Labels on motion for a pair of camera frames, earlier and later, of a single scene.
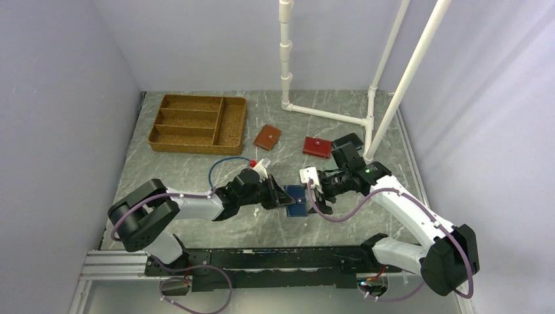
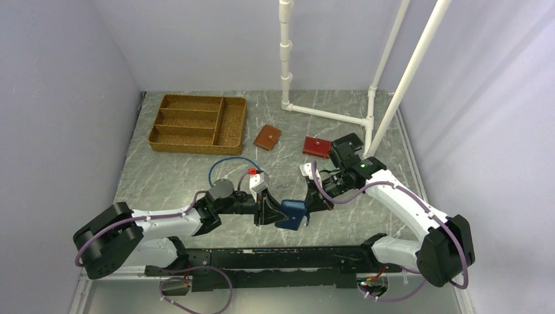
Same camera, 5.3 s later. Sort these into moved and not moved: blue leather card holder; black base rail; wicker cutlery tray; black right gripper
Moved: blue leather card holder
Not moved: wicker cutlery tray; black base rail; black right gripper
